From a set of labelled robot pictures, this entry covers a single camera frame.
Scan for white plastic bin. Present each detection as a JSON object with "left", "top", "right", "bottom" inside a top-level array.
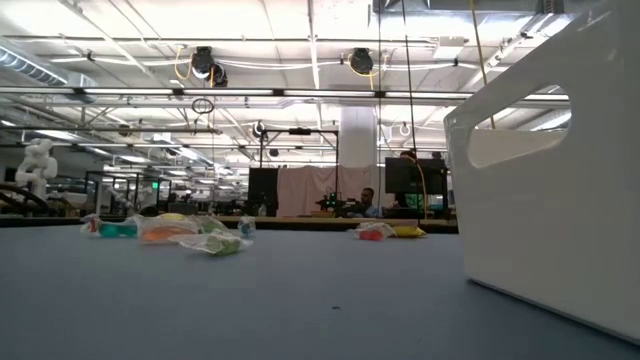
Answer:
[{"left": 442, "top": 0, "right": 640, "bottom": 346}]

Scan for wide black monitor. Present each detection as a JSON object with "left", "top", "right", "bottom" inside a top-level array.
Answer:
[{"left": 383, "top": 157, "right": 447, "bottom": 209}]

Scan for green candy clear wrapper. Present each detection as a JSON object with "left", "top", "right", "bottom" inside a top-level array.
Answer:
[
  {"left": 169, "top": 232, "right": 254, "bottom": 257},
  {"left": 194, "top": 214, "right": 231, "bottom": 235}
]

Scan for teal candy clear wrapper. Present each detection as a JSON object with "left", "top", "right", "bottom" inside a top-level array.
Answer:
[{"left": 79, "top": 213, "right": 139, "bottom": 239}]

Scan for black device green lights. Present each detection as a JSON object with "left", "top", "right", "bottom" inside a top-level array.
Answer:
[{"left": 314, "top": 192, "right": 361, "bottom": 217}]

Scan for red candy clear wrapper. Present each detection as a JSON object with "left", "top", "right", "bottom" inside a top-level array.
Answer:
[{"left": 352, "top": 221, "right": 396, "bottom": 242}]

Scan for black framed enclosure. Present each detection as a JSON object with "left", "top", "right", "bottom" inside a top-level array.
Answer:
[{"left": 83, "top": 169, "right": 174, "bottom": 217}]

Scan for pink cloth curtain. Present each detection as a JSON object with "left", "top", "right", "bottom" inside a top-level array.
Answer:
[{"left": 277, "top": 165, "right": 381, "bottom": 217}]

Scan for person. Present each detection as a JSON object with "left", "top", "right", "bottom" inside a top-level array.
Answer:
[
  {"left": 392, "top": 148, "right": 426, "bottom": 211},
  {"left": 352, "top": 187, "right": 384, "bottom": 219}
]

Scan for gray ventilation duct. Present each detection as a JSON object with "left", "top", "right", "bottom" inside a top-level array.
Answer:
[{"left": 0, "top": 47, "right": 99, "bottom": 101}]

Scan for blue candy clear wrapper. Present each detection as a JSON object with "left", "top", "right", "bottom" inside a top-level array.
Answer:
[{"left": 236, "top": 215, "right": 257, "bottom": 239}]

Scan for thin yellow cable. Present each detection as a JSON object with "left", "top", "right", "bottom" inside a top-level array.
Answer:
[{"left": 403, "top": 155, "right": 430, "bottom": 221}]

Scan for yellow hanging cable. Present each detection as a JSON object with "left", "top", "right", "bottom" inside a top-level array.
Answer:
[{"left": 468, "top": 0, "right": 497, "bottom": 130}]

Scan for yellow pink candy packet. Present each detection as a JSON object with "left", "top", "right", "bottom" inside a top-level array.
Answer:
[{"left": 392, "top": 225, "right": 428, "bottom": 239}]

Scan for black curved cable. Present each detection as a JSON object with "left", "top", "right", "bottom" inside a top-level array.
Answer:
[{"left": 0, "top": 182, "right": 51, "bottom": 217}]

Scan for black cable reel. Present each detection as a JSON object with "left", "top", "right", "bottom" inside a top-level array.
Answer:
[
  {"left": 191, "top": 45, "right": 229, "bottom": 87},
  {"left": 348, "top": 47, "right": 375, "bottom": 76}
]

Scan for long light strip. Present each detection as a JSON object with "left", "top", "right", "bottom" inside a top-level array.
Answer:
[{"left": 0, "top": 85, "right": 570, "bottom": 101}]

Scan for orange candy clear wrapper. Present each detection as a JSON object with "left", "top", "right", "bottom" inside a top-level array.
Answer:
[{"left": 133, "top": 215, "right": 200, "bottom": 245}]

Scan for black camera stand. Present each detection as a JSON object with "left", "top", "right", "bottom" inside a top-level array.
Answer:
[{"left": 257, "top": 126, "right": 341, "bottom": 217}]

